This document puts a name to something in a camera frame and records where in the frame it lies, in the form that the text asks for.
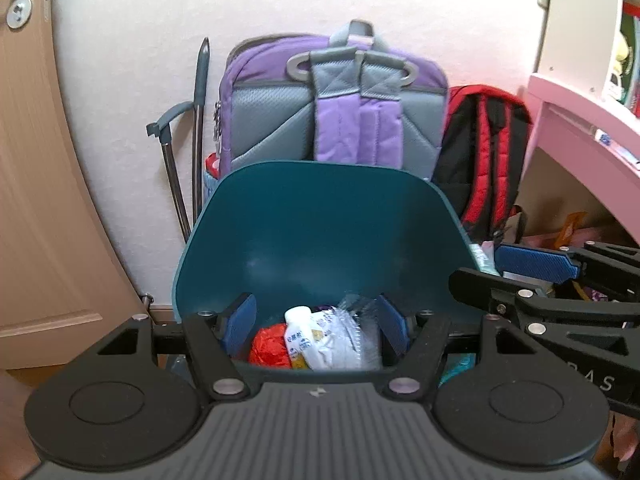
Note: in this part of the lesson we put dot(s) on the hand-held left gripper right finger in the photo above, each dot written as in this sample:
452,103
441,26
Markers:
394,327

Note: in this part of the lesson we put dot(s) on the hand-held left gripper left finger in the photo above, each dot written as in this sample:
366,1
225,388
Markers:
240,325

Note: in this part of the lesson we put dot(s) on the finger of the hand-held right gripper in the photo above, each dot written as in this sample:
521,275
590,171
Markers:
475,285
535,261

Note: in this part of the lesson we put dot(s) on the clear ribbed plastic wrapper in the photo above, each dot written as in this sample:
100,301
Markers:
362,330

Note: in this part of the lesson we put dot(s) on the orange plastic wrapper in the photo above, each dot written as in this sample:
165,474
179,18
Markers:
270,345

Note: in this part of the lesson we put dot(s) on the white yellow printed pouch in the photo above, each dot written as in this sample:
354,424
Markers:
299,332

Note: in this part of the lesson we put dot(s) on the white purple snack wrapper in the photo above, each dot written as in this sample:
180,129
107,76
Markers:
330,345

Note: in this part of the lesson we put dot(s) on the dark teal plastic bin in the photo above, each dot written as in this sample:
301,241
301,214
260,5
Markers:
325,220

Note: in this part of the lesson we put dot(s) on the white paper folder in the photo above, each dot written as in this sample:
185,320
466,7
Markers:
485,257

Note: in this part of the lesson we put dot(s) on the red black backpack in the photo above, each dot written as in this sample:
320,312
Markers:
480,160

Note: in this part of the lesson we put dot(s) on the pink desk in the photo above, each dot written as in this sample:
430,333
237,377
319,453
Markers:
575,110

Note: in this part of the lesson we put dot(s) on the red bottle cap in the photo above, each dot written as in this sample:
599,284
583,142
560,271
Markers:
213,164

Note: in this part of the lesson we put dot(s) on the purple grey backpack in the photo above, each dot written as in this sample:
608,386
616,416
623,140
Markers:
270,110

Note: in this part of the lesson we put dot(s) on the grey folding cane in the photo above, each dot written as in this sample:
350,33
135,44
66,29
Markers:
199,110

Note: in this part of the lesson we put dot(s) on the row of books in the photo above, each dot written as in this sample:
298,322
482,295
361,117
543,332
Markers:
627,60

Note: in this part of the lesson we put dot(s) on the beige wooden door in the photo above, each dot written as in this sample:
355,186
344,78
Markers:
45,185

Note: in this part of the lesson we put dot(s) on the white desk shelf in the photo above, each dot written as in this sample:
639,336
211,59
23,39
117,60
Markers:
575,20

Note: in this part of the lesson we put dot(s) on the silver door lock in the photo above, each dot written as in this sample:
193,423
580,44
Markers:
19,11

